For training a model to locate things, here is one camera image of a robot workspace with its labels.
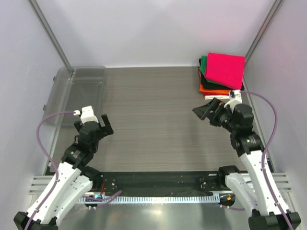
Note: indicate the crimson red t-shirt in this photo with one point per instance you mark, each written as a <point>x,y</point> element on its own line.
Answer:
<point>225,69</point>

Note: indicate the orange folded t-shirt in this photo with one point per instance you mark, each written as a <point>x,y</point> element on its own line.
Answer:
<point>209,92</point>

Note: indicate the red folded t-shirt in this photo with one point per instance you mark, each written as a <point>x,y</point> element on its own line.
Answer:
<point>199,72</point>

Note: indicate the white folded t-shirt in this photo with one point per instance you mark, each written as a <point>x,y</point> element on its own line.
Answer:
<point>219,97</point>

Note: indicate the left aluminium corner post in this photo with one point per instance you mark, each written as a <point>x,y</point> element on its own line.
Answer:
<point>48,30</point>

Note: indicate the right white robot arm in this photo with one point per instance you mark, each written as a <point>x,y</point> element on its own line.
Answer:
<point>262,201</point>

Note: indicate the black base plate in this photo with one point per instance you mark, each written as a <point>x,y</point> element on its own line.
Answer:
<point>160,184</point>

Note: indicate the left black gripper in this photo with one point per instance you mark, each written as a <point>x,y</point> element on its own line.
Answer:
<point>107,129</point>

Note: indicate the green folded t-shirt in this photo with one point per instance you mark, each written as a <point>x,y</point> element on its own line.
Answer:
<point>203,64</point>

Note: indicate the right aluminium corner post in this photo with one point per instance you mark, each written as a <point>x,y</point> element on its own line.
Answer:
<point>264,27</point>

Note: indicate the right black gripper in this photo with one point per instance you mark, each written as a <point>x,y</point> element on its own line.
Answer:
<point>216,105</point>

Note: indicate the aluminium frame rail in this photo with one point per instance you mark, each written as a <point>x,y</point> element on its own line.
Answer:
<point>40,182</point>

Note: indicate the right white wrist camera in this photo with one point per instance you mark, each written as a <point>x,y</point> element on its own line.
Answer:
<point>235,98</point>

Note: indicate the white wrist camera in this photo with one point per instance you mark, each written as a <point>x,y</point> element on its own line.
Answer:
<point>86,114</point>
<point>235,98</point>

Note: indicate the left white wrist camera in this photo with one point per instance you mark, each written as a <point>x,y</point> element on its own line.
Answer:
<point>86,114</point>

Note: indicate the clear plastic bin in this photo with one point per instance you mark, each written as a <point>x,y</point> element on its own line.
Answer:
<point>84,86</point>

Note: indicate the black folded t-shirt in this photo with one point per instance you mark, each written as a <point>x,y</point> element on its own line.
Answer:
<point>212,85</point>

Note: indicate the aluminium corner post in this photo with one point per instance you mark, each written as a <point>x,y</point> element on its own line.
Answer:
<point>264,27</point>
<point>48,30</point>

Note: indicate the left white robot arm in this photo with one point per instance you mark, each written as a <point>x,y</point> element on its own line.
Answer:
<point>73,177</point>

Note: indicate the slotted cable duct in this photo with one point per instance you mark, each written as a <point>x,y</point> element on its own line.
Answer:
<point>166,200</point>

